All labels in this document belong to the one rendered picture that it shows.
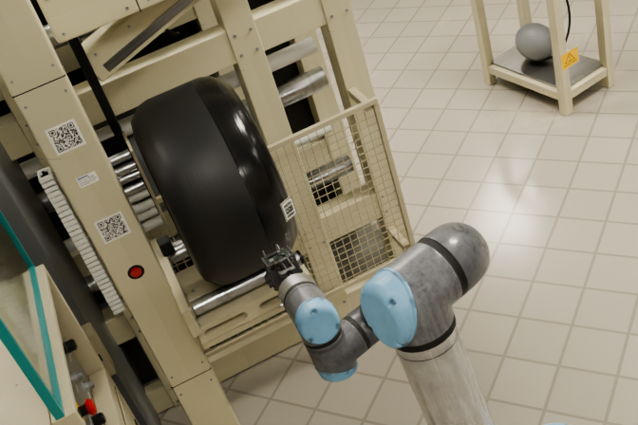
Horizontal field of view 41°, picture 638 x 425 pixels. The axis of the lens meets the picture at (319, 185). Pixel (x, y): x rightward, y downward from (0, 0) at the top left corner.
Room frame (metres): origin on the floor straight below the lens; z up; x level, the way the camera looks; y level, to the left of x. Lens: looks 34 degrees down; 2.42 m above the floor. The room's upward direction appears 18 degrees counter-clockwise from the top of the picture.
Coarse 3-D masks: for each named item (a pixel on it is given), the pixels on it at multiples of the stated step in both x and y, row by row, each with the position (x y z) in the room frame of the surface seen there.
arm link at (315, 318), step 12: (300, 288) 1.43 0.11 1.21; (312, 288) 1.43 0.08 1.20; (288, 300) 1.43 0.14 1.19; (300, 300) 1.39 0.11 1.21; (312, 300) 1.38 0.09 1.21; (324, 300) 1.38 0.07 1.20; (288, 312) 1.41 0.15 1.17; (300, 312) 1.36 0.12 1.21; (312, 312) 1.35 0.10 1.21; (324, 312) 1.34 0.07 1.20; (336, 312) 1.35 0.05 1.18; (300, 324) 1.34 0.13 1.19; (312, 324) 1.33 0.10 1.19; (324, 324) 1.34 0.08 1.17; (336, 324) 1.34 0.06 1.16; (300, 336) 1.37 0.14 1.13; (312, 336) 1.33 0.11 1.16; (324, 336) 1.33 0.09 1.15
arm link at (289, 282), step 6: (294, 276) 1.49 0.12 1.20; (300, 276) 1.48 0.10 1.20; (306, 276) 1.49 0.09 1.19; (282, 282) 1.49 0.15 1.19; (288, 282) 1.48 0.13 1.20; (294, 282) 1.46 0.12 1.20; (312, 282) 1.46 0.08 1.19; (282, 288) 1.47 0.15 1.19; (288, 288) 1.45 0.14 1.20; (282, 294) 1.46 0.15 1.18; (282, 300) 1.46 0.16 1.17; (282, 306) 1.45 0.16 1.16
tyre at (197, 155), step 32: (160, 96) 2.09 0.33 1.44; (192, 96) 2.02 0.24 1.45; (224, 96) 1.99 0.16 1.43; (160, 128) 1.93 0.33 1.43; (192, 128) 1.91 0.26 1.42; (224, 128) 1.89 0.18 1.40; (256, 128) 1.91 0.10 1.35; (160, 160) 1.86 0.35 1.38; (192, 160) 1.84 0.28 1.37; (224, 160) 1.83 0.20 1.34; (256, 160) 1.83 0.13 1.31; (160, 192) 1.86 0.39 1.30; (192, 192) 1.79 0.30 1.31; (224, 192) 1.79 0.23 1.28; (256, 192) 1.79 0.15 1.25; (192, 224) 1.76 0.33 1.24; (224, 224) 1.76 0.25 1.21; (256, 224) 1.77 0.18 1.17; (288, 224) 1.81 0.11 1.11; (192, 256) 1.81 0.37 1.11; (224, 256) 1.75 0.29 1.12; (256, 256) 1.79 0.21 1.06
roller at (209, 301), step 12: (300, 252) 1.92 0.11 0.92; (300, 264) 1.91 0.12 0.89; (252, 276) 1.89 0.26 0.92; (228, 288) 1.87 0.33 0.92; (240, 288) 1.87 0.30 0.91; (252, 288) 1.87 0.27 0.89; (204, 300) 1.86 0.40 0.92; (216, 300) 1.85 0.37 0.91; (228, 300) 1.86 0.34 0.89; (204, 312) 1.85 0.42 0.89
